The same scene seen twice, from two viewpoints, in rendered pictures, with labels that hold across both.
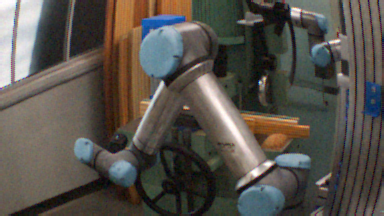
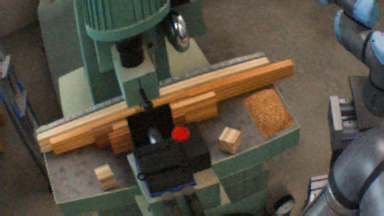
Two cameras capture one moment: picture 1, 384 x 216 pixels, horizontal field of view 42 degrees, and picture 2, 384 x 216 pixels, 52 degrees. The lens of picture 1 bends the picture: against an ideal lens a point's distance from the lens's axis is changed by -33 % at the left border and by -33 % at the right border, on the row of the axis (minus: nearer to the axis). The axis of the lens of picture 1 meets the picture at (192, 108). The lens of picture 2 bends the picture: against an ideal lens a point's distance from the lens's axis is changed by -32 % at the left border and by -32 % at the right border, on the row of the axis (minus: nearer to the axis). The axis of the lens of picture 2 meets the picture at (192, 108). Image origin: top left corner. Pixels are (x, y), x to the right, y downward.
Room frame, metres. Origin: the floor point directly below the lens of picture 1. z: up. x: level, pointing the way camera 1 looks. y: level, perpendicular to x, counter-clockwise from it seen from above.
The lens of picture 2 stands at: (1.60, 0.35, 1.74)
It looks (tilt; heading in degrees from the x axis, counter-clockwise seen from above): 45 degrees down; 321
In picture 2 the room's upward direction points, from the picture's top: 9 degrees counter-clockwise
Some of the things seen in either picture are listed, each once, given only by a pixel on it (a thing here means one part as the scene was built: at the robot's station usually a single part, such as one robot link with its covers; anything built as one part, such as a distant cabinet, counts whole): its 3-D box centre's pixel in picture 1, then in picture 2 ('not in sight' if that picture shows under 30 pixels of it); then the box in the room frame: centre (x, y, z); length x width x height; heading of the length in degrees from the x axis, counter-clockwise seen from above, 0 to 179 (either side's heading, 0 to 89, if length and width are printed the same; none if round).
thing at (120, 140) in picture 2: not in sight; (146, 133); (2.26, -0.05, 0.93); 0.17 x 0.02 x 0.05; 65
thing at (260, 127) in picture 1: (233, 124); (167, 107); (2.28, -0.13, 0.92); 0.62 x 0.02 x 0.04; 65
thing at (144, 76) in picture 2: (222, 88); (134, 71); (2.32, -0.10, 1.03); 0.14 x 0.07 x 0.09; 155
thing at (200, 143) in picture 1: (193, 140); (174, 182); (2.13, 0.00, 0.92); 0.15 x 0.13 x 0.09; 65
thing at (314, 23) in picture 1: (315, 22); not in sight; (2.05, -0.43, 1.35); 0.11 x 0.08 x 0.09; 65
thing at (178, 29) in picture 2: (265, 88); (176, 28); (2.37, -0.25, 1.02); 0.12 x 0.03 x 0.12; 155
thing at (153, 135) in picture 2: not in sight; (155, 139); (2.21, -0.04, 0.95); 0.09 x 0.07 x 0.09; 65
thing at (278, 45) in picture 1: (275, 33); not in sight; (2.43, -0.32, 1.23); 0.09 x 0.08 x 0.15; 155
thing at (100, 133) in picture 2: not in sight; (139, 123); (2.29, -0.06, 0.92); 0.23 x 0.02 x 0.04; 65
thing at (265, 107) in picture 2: (276, 139); (269, 107); (2.12, -0.27, 0.91); 0.12 x 0.09 x 0.03; 155
